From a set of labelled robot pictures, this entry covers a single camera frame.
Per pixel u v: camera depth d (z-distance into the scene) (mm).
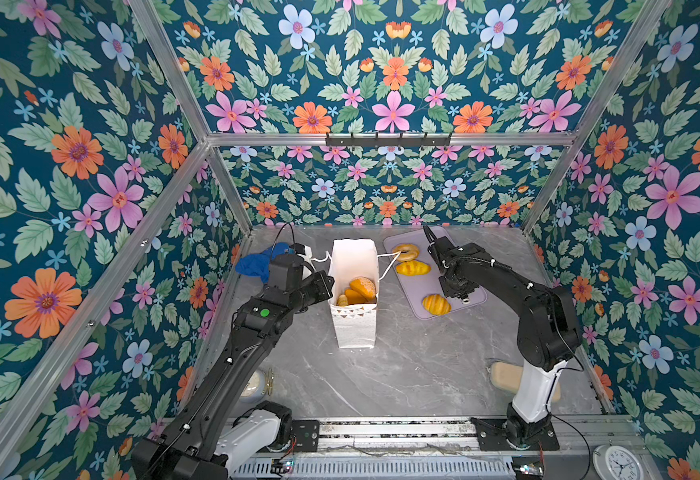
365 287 891
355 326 763
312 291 652
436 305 930
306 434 736
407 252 1073
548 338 516
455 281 730
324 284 641
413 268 1041
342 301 883
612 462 672
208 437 448
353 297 922
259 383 781
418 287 1016
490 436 731
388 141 929
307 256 679
